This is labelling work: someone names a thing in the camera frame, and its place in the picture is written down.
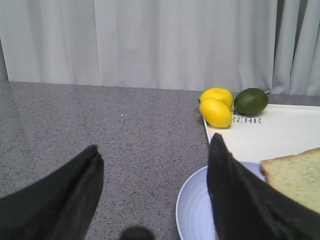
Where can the white bear tray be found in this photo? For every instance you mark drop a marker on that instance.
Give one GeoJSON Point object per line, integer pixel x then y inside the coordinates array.
{"type": "Point", "coordinates": [280, 130]}

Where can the grey curtain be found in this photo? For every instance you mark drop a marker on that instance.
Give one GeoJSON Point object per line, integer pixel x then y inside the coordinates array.
{"type": "Point", "coordinates": [168, 44]}

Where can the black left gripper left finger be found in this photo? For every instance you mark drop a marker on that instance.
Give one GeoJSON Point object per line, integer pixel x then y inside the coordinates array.
{"type": "Point", "coordinates": [60, 206]}

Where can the front yellow lemon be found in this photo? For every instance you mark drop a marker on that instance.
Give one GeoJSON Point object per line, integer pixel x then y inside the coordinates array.
{"type": "Point", "coordinates": [215, 113]}

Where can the bread slice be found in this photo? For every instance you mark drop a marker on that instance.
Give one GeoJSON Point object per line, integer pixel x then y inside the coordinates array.
{"type": "Point", "coordinates": [296, 176]}

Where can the green lime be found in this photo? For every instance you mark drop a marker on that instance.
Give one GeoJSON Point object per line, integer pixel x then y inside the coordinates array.
{"type": "Point", "coordinates": [251, 101]}

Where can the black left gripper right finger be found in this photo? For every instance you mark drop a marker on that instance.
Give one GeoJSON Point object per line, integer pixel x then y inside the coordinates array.
{"type": "Point", "coordinates": [244, 207]}

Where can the rear yellow lemon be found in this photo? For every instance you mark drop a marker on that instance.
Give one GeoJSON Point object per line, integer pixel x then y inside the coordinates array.
{"type": "Point", "coordinates": [221, 94]}

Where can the light blue plate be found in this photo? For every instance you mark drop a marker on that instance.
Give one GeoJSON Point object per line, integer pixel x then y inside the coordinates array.
{"type": "Point", "coordinates": [193, 211]}

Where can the yellow lemon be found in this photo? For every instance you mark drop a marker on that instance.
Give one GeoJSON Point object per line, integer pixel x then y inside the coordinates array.
{"type": "Point", "coordinates": [221, 94]}
{"type": "Point", "coordinates": [215, 113]}

